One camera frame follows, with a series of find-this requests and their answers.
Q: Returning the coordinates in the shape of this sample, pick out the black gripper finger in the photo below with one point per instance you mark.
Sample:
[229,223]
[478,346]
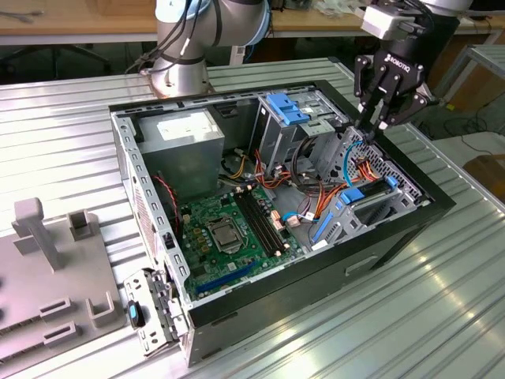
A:
[406,104]
[363,79]

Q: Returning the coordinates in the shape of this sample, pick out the hard disk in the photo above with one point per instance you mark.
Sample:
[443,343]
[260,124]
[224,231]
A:
[353,196]

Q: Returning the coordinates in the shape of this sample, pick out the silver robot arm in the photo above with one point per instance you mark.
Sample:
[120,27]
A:
[236,19]

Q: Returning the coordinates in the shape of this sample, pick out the grey disk bay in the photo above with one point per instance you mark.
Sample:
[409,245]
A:
[347,219]

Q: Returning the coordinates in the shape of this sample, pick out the blue plastic drive latch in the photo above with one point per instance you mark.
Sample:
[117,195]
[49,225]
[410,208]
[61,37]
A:
[290,114]

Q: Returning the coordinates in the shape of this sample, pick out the silver drive cage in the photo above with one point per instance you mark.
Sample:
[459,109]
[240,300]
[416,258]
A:
[272,134]

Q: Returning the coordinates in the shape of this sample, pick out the brown cardboard box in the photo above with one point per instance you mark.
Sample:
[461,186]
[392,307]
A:
[489,173]

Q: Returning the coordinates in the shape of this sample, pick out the black RAM slot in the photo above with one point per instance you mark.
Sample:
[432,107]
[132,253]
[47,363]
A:
[259,223]
[254,223]
[270,223]
[264,223]

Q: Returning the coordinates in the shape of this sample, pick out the grey power supply unit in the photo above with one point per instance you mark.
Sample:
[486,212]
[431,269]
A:
[185,158]

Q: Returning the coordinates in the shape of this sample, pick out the black open PC case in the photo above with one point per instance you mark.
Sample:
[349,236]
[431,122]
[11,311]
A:
[296,284]

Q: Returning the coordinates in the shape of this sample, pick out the silver CPU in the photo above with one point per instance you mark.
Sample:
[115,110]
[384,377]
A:
[224,238]

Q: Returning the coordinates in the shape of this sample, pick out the CPU socket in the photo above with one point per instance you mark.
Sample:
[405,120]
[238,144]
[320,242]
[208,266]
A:
[209,226]

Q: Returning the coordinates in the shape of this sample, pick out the black case fan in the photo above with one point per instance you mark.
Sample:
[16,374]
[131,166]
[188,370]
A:
[173,205]

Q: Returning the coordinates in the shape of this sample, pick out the green motherboard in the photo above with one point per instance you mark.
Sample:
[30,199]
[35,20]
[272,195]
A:
[221,272]

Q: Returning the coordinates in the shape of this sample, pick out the blue expansion slot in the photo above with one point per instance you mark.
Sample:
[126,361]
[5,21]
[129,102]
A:
[225,278]

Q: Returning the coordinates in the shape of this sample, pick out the long wooden desk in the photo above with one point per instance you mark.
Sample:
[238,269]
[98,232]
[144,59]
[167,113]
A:
[79,19]

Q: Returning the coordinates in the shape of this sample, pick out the silver hinged slot retainer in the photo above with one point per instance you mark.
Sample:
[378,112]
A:
[144,288]

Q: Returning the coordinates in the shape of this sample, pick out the blue black latch knob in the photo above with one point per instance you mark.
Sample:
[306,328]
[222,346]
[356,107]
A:
[134,312]

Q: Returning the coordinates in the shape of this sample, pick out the grey parts rack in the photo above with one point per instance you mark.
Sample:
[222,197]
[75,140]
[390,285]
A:
[79,276]

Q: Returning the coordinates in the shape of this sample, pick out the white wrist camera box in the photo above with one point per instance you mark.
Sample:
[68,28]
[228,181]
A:
[384,21]

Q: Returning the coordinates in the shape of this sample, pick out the aluminium frame table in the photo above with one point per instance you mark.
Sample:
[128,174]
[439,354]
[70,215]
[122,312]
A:
[489,50]

